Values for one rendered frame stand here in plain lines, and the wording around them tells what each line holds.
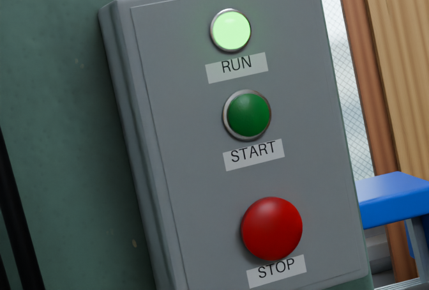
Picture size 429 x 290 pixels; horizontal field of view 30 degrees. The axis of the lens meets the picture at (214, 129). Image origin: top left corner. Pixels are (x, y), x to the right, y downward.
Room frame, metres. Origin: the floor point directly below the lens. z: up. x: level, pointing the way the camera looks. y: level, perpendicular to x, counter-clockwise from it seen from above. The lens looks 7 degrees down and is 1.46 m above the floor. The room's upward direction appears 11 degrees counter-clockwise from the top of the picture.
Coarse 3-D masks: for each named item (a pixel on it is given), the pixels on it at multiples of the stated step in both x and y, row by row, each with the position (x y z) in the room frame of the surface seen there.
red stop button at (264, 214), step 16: (256, 208) 0.37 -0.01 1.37; (272, 208) 0.37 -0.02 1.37; (288, 208) 0.37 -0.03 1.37; (256, 224) 0.36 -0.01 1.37; (272, 224) 0.37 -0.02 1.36; (288, 224) 0.37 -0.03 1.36; (256, 240) 0.36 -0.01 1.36; (272, 240) 0.37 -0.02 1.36; (288, 240) 0.37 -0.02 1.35; (272, 256) 0.37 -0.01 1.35
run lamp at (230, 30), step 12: (228, 12) 0.37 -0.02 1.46; (240, 12) 0.38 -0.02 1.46; (216, 24) 0.37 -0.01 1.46; (228, 24) 0.37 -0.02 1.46; (240, 24) 0.37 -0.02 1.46; (216, 36) 0.37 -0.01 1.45; (228, 36) 0.37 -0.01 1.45; (240, 36) 0.37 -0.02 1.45; (228, 48) 0.37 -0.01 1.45; (240, 48) 0.37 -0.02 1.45
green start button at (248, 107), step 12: (240, 96) 0.37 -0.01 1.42; (252, 96) 0.37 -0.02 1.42; (264, 96) 0.38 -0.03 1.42; (228, 108) 0.37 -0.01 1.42; (240, 108) 0.37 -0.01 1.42; (252, 108) 0.37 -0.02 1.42; (264, 108) 0.37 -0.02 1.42; (228, 120) 0.37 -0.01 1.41; (240, 120) 0.37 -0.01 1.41; (252, 120) 0.37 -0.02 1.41; (264, 120) 0.37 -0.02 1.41; (240, 132) 0.37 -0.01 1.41; (252, 132) 0.37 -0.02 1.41
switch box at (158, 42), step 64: (128, 0) 0.37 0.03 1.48; (192, 0) 0.37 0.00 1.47; (256, 0) 0.38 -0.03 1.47; (128, 64) 0.37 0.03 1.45; (192, 64) 0.37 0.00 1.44; (320, 64) 0.39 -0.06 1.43; (128, 128) 0.40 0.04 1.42; (192, 128) 0.37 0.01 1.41; (320, 128) 0.39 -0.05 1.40; (192, 192) 0.37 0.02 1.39; (256, 192) 0.38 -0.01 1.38; (320, 192) 0.38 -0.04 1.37; (192, 256) 0.37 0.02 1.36; (256, 256) 0.37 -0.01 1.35; (320, 256) 0.38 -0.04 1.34
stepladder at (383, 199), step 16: (384, 176) 1.34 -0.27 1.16; (400, 176) 1.31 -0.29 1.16; (368, 192) 1.25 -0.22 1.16; (384, 192) 1.22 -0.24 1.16; (400, 192) 1.21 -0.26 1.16; (416, 192) 1.21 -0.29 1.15; (368, 208) 1.19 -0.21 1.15; (384, 208) 1.20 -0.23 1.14; (400, 208) 1.20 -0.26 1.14; (416, 208) 1.20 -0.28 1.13; (368, 224) 1.19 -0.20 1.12; (384, 224) 1.20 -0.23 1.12; (416, 224) 1.26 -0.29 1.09; (416, 240) 1.26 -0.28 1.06; (416, 256) 1.26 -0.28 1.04; (384, 288) 1.27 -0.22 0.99; (400, 288) 1.26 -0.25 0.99
